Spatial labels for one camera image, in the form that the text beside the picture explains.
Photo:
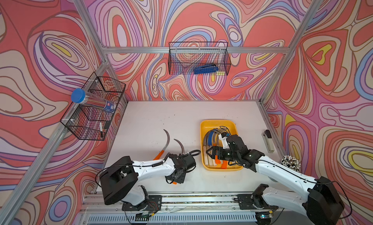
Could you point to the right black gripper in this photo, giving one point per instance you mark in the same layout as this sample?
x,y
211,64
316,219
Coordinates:
x,y
219,151

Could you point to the black marker in basket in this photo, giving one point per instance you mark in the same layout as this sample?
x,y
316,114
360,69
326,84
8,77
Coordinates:
x,y
101,130

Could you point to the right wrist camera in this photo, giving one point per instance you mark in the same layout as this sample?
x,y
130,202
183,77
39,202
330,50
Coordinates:
x,y
223,139

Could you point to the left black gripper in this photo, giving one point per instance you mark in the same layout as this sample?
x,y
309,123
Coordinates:
x,y
180,182

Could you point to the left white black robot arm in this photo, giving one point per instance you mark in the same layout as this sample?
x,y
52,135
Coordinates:
x,y
119,181

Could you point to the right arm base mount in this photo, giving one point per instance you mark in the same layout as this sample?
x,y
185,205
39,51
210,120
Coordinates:
x,y
254,200

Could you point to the black wire basket back wall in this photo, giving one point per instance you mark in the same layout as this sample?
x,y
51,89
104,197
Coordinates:
x,y
184,56

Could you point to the clear tube with blue cap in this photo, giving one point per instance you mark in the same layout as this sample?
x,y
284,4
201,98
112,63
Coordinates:
x,y
85,98

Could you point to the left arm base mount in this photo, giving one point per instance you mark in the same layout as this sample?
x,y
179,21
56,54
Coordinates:
x,y
138,199

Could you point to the black wire basket wall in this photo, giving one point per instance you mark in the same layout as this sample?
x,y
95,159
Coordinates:
x,y
184,56
93,107

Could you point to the blue blade wooden sickle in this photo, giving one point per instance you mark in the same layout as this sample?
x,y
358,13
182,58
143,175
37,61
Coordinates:
x,y
209,145

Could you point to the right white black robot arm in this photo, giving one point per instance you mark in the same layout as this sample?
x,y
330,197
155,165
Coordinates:
x,y
315,198

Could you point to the black wire basket left wall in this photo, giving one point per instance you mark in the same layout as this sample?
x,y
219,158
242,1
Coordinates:
x,y
93,107

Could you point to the yellow plastic tray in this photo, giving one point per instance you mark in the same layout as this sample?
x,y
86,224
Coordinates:
x,y
226,126

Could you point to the blue tool in basket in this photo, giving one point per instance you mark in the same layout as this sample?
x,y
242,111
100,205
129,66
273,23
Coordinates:
x,y
205,69

